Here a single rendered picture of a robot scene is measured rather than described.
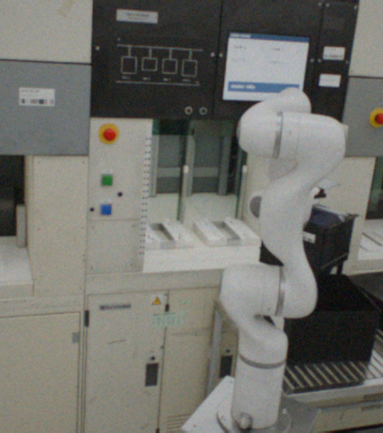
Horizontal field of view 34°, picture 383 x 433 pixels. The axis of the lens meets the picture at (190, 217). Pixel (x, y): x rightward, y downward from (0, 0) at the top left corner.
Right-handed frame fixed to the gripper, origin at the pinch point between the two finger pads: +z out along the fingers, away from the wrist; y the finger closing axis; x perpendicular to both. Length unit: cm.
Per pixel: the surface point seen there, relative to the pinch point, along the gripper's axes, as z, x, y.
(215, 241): 16, -35, -46
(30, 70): -55, 29, -68
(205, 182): 71, -32, -93
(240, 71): -0.1, 31.5, -31.7
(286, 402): -38, -49, 20
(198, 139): 66, -10, -96
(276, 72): 10.4, 31.9, -24.7
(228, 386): -43, -49, 4
